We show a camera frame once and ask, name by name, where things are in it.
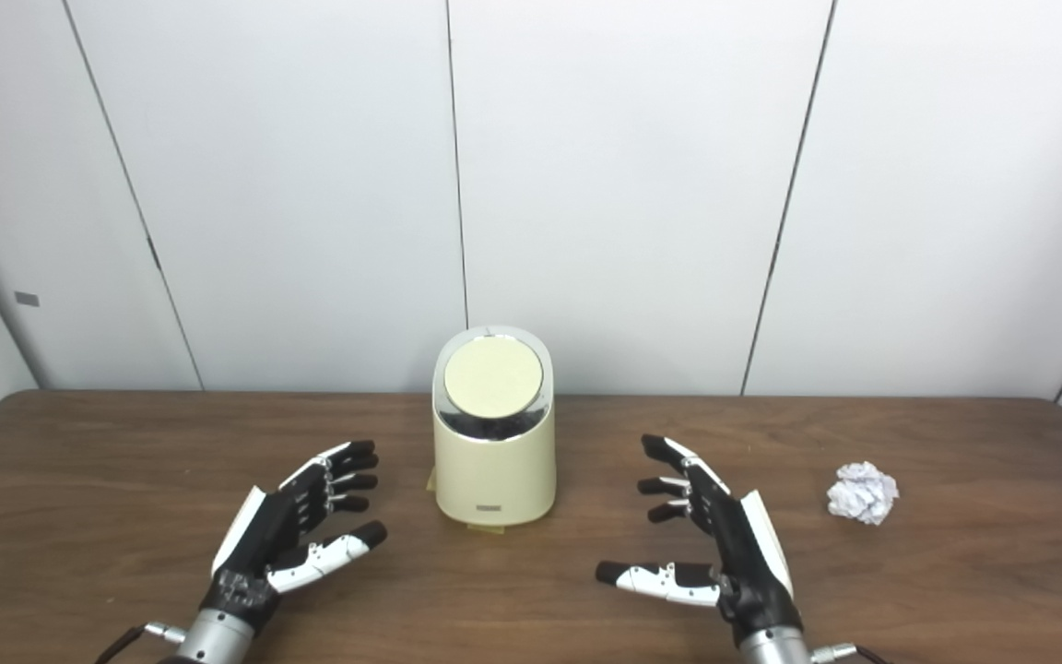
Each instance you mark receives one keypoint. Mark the white paper ball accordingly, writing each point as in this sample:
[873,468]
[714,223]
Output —
[863,493]

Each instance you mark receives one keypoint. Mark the yellow tape piece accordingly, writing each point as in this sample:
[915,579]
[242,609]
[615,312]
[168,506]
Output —
[431,481]
[485,528]

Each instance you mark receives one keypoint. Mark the cream-colored bin body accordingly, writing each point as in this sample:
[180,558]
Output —
[494,470]

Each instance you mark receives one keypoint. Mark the small grey wall label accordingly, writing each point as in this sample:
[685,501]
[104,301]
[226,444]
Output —
[26,299]

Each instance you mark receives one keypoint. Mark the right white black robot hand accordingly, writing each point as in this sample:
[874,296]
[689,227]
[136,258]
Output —
[738,553]

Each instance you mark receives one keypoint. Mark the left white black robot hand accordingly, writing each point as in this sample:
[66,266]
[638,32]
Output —
[264,539]

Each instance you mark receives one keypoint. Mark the cream round bin lid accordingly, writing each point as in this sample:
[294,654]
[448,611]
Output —
[493,378]

